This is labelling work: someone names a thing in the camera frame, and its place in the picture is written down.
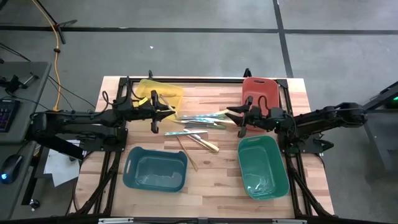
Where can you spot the black tripod stand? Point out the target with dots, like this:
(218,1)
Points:
(62,35)

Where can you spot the white paper sheets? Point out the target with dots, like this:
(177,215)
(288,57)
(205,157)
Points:
(62,168)

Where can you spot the black computer mouse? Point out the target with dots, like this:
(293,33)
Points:
(12,166)

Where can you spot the black aluminium table frame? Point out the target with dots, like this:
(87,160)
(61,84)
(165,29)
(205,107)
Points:
(202,80)

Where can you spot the grey metal stand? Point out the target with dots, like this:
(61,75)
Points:
(374,140)

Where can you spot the grey desk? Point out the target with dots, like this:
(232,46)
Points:
(31,77)

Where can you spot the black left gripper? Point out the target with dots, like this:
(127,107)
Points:
(146,112)

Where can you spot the yellow tape tag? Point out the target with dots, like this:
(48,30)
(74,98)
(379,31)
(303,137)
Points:
(143,102)

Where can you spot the black backlit keyboard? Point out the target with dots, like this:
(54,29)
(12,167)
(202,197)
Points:
(7,115)

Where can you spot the orange plastic bin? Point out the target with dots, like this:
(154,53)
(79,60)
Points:
(264,90)

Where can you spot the blue diamond-patterned knife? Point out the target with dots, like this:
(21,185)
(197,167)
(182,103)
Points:
(186,132)
(202,121)
(205,116)

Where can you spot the green plastic bin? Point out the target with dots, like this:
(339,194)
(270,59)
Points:
(261,168)

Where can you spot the dark teal plastic bin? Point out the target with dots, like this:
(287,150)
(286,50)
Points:
(155,169)

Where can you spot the yellow plastic bin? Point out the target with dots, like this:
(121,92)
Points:
(174,93)

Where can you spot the black round knob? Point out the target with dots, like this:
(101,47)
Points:
(34,204)

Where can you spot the black desk clamp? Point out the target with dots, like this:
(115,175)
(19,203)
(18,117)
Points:
(14,82)

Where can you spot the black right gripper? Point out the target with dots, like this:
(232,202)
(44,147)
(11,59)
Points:
(261,119)

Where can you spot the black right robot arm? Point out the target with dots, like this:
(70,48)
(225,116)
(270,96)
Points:
(326,119)

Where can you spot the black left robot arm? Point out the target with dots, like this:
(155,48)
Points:
(77,119)

